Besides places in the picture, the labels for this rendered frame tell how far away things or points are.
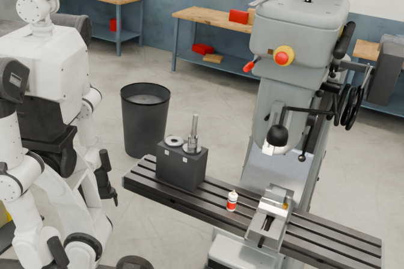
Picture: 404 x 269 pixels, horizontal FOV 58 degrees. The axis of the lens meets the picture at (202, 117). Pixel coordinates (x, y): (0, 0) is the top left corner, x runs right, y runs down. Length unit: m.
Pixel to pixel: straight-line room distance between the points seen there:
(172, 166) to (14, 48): 0.97
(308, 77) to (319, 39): 0.18
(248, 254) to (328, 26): 1.03
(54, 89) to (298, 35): 0.70
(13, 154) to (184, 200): 0.92
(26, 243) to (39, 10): 0.62
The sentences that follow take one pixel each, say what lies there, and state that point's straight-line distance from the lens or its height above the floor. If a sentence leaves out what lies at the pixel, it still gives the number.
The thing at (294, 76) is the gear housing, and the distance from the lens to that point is 1.27.
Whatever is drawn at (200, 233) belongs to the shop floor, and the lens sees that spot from 2.92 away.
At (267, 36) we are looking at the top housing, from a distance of 1.15.
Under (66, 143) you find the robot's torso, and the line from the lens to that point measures 1.23.
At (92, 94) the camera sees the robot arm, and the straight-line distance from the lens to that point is 1.41.
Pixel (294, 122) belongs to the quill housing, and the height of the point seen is 1.48.
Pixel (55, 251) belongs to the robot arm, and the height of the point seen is 1.22.
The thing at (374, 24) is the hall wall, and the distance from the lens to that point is 5.59.
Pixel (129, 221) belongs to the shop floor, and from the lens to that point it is 2.98.
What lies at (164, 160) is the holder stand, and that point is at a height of 1.06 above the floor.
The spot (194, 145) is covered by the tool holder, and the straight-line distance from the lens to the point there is 1.69.
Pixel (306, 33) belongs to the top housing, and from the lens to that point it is 1.13.
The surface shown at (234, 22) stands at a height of 0.88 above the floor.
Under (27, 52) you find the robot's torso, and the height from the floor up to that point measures 1.76.
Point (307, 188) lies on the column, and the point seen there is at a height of 0.89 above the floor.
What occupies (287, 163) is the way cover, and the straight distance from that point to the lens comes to 1.95.
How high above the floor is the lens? 2.09
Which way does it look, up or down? 28 degrees down
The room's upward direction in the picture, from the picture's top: 7 degrees clockwise
